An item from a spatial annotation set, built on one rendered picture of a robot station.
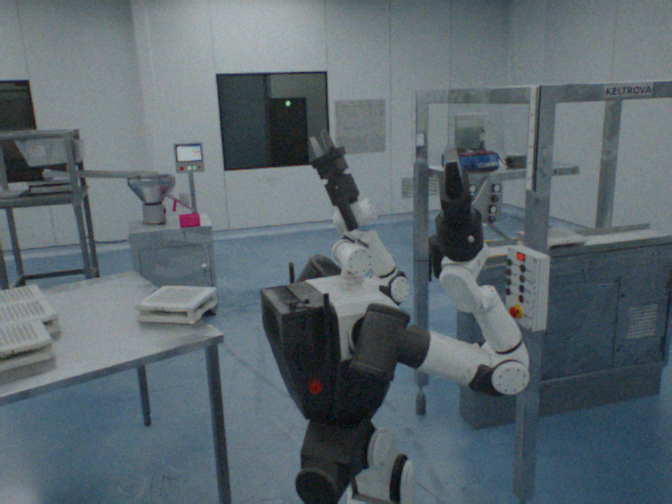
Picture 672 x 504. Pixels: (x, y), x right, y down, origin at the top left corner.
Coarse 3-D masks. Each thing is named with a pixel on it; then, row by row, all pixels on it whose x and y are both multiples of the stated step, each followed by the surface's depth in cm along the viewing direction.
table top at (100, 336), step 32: (64, 288) 283; (96, 288) 282; (128, 288) 280; (64, 320) 242; (96, 320) 240; (128, 320) 239; (64, 352) 211; (96, 352) 209; (128, 352) 208; (160, 352) 208; (0, 384) 188; (32, 384) 187; (64, 384) 191
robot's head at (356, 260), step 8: (344, 240) 147; (336, 248) 146; (344, 248) 141; (352, 248) 139; (360, 248) 138; (336, 256) 146; (344, 256) 139; (352, 256) 137; (360, 256) 138; (368, 256) 139; (344, 264) 140; (352, 264) 138; (360, 264) 139; (368, 264) 139; (344, 272) 144; (352, 272) 138; (360, 272) 139; (344, 280) 142; (352, 280) 142; (360, 280) 143
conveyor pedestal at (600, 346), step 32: (576, 288) 304; (608, 288) 310; (640, 288) 315; (576, 320) 309; (608, 320) 315; (640, 320) 321; (544, 352) 308; (576, 352) 314; (608, 352) 320; (640, 352) 326; (544, 384) 312; (576, 384) 320; (608, 384) 326; (640, 384) 333; (480, 416) 307; (512, 416) 313; (544, 416) 319
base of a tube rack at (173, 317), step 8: (200, 304) 246; (208, 304) 246; (160, 312) 238; (200, 312) 238; (144, 320) 236; (152, 320) 235; (160, 320) 234; (168, 320) 234; (176, 320) 233; (184, 320) 232; (192, 320) 232
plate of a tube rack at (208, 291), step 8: (160, 288) 254; (200, 288) 252; (208, 288) 252; (216, 288) 252; (200, 296) 242; (208, 296) 245; (136, 304) 235; (144, 304) 235; (152, 304) 235; (160, 304) 235; (168, 304) 234; (176, 304) 234; (184, 304) 233; (192, 304) 233
